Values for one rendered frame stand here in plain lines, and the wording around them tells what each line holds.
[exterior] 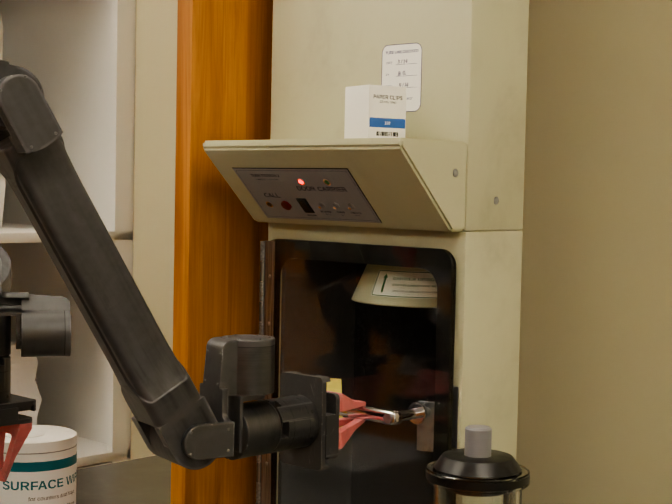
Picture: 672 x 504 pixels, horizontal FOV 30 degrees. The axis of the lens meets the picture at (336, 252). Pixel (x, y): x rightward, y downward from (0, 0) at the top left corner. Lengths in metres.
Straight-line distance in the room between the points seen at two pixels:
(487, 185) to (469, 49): 0.15
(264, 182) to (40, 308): 0.31
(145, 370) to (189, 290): 0.38
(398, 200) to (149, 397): 0.36
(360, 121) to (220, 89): 0.29
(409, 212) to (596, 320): 0.50
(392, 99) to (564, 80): 0.50
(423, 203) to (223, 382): 0.30
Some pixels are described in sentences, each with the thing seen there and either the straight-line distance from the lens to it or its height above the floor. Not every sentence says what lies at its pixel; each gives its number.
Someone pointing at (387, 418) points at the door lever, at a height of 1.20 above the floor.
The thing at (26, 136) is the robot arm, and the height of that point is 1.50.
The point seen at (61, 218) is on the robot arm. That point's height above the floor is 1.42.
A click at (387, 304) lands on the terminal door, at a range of 1.47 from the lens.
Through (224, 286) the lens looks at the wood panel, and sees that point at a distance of 1.64.
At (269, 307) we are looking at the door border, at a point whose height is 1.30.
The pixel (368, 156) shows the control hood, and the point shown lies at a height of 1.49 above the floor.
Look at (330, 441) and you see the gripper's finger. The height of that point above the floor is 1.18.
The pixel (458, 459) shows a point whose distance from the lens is 1.31.
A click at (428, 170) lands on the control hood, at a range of 1.35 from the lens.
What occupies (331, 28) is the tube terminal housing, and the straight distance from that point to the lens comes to 1.56.
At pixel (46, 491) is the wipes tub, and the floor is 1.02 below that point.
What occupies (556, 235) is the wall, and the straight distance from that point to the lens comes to 1.86.
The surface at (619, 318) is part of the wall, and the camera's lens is 1.81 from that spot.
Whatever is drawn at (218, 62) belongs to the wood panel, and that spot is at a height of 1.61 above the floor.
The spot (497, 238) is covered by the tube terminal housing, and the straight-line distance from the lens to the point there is 1.46.
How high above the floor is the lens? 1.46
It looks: 3 degrees down
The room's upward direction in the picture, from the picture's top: 1 degrees clockwise
